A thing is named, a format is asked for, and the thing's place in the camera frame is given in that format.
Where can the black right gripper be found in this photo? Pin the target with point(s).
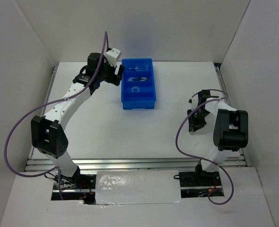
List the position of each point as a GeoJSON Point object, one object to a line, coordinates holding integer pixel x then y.
{"type": "Point", "coordinates": [197, 125]}

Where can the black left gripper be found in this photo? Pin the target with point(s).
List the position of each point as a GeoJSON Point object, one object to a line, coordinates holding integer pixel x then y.
{"type": "Point", "coordinates": [114, 79]}

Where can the clear tape roll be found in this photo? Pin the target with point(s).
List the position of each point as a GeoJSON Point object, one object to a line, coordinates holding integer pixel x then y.
{"type": "Point", "coordinates": [135, 89]}

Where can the blue capped ballpoint pen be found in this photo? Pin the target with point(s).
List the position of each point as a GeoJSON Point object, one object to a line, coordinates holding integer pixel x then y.
{"type": "Point", "coordinates": [138, 80]}

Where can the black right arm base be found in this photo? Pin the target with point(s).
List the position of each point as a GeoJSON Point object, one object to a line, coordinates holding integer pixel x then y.
{"type": "Point", "coordinates": [199, 183]}

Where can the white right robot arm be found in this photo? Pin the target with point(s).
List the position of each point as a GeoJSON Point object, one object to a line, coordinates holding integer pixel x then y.
{"type": "Point", "coordinates": [230, 131]}

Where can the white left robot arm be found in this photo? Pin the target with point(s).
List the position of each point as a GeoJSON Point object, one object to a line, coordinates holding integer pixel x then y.
{"type": "Point", "coordinates": [47, 131]}

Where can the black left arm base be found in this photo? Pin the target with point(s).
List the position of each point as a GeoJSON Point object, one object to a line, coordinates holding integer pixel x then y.
{"type": "Point", "coordinates": [83, 189]}

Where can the blue compartment storage bin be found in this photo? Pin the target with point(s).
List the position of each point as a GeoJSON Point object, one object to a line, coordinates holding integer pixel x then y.
{"type": "Point", "coordinates": [146, 98]}

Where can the white front cover board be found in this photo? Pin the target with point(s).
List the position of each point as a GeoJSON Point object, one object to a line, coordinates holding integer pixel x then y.
{"type": "Point", "coordinates": [137, 187]}

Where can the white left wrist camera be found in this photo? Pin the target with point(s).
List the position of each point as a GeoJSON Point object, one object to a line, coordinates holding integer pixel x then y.
{"type": "Point", "coordinates": [112, 56]}

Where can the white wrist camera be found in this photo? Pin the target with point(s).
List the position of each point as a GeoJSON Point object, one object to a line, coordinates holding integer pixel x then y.
{"type": "Point", "coordinates": [112, 56]}
{"type": "Point", "coordinates": [196, 100]}

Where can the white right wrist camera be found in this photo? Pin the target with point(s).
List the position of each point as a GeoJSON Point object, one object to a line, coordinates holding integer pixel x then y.
{"type": "Point", "coordinates": [196, 100]}

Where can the aluminium table frame rail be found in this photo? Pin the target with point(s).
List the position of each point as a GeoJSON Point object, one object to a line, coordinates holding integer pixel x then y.
{"type": "Point", "coordinates": [104, 136]}

